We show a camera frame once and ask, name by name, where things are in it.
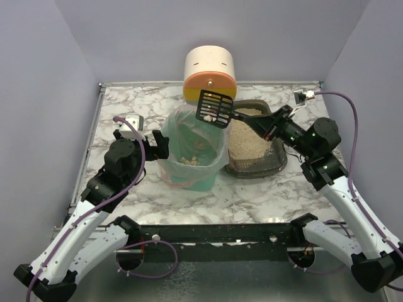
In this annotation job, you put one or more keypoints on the clear plastic bag liner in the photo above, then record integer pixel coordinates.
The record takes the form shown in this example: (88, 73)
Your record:
(195, 148)

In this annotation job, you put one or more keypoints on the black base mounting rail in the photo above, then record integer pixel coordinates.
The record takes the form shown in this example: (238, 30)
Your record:
(230, 242)

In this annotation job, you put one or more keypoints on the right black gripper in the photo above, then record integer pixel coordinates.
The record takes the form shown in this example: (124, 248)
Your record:
(272, 123)

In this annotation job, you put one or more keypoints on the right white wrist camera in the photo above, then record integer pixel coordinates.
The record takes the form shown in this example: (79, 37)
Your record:
(301, 97)

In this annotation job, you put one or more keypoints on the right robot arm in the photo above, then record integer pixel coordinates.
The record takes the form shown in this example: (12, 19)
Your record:
(375, 255)

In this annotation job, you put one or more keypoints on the dark litter box tray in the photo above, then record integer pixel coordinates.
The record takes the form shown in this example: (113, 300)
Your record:
(252, 157)

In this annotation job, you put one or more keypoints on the round three-drawer storage box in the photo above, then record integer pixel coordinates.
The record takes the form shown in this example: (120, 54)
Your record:
(208, 67)

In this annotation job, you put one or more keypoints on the clumped litter lump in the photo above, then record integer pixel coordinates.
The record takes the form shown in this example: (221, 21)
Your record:
(189, 161)

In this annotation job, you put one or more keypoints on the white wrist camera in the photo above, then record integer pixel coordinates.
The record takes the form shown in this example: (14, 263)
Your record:
(301, 97)
(136, 122)

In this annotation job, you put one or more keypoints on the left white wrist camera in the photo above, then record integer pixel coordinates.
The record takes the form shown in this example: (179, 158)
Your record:
(136, 122)

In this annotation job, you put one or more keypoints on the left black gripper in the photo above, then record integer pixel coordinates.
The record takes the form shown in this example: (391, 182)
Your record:
(150, 150)

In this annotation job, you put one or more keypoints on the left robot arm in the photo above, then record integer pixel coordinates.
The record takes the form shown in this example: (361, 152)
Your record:
(55, 274)

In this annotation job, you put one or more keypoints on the black slotted litter scoop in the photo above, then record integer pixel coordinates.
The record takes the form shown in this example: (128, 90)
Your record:
(216, 109)

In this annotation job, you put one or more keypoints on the green bucket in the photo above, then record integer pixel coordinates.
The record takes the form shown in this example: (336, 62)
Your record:
(192, 176)

